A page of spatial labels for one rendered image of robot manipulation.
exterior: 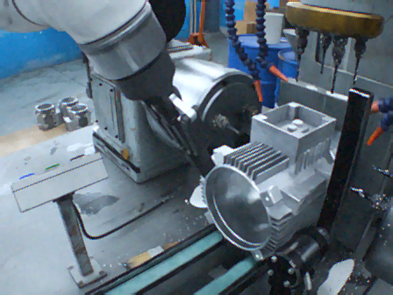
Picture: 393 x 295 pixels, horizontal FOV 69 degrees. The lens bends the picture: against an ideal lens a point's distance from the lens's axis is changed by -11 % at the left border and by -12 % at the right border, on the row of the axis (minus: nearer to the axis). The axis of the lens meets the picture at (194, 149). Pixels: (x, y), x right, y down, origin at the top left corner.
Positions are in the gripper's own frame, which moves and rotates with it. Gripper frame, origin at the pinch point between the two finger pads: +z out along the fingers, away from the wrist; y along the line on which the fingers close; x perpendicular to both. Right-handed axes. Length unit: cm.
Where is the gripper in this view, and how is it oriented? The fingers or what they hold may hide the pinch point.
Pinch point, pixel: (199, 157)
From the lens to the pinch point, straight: 51.4
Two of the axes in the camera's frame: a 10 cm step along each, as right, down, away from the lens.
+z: 3.8, 6.0, 7.1
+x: -6.7, 7.1, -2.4
